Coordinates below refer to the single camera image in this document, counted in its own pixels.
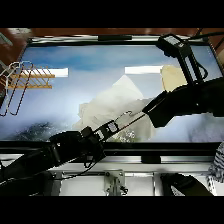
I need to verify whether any wooden clothes hanger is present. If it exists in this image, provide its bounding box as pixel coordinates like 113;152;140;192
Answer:
5;65;56;90

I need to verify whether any cream garment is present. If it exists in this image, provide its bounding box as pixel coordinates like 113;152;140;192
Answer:
159;64;188;93

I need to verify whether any silver frame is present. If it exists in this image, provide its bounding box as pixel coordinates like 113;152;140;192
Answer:
0;34;224;197

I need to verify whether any brown clothes hanger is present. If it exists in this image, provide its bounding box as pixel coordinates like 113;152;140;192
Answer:
111;110;149;134

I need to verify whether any striped garment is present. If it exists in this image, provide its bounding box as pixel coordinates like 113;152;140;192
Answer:
206;141;224;183

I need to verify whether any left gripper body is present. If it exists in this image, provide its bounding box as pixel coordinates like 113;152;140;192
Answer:
79;120;121;148

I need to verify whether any black cable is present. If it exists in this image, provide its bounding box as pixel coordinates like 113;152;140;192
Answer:
51;153;103;182

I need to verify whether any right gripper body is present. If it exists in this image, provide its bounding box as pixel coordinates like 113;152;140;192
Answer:
142;89;176;130

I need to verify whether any white shirt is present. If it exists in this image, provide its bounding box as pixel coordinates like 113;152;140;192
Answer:
72;74;158;143

